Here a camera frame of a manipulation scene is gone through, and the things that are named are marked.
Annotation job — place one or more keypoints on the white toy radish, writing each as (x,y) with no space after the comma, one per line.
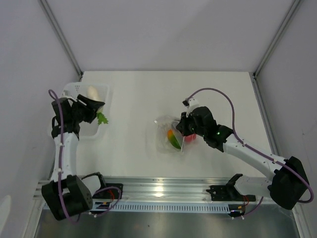
(93,94)

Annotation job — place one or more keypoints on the aluminium frame post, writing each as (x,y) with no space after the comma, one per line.
(46,8)
(285,23)

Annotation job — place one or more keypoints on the left aluminium frame post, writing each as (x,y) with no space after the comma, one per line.
(46,8)

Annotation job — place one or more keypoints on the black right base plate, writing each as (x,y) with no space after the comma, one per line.
(228,193)

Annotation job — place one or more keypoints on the aluminium mounting rail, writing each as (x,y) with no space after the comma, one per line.
(166,190)

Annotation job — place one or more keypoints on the orange green toy mango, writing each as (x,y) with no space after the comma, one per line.
(172,139)

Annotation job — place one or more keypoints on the clear zip top bag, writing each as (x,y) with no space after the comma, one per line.
(163,139)

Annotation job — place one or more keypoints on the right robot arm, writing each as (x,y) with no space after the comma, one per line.
(284,181)

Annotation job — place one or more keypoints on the white perforated plastic basket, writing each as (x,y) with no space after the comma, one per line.
(87,130)

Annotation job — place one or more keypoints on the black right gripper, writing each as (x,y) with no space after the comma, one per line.
(182,126)

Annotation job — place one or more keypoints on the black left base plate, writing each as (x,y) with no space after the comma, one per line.
(115,192)

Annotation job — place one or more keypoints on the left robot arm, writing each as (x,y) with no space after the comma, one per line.
(66,194)

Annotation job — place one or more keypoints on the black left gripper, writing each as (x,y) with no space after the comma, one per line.
(91,104)

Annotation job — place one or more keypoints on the white slotted cable duct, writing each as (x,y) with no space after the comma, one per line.
(171,207)

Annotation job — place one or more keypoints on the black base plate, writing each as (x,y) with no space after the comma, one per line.
(228,193)
(115,192)

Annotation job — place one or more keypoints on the red toy tomato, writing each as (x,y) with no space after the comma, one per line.
(190,138)

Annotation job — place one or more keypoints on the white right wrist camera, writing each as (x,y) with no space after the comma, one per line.
(190,104)

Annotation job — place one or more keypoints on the right aluminium frame post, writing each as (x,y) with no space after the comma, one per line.
(285,23)

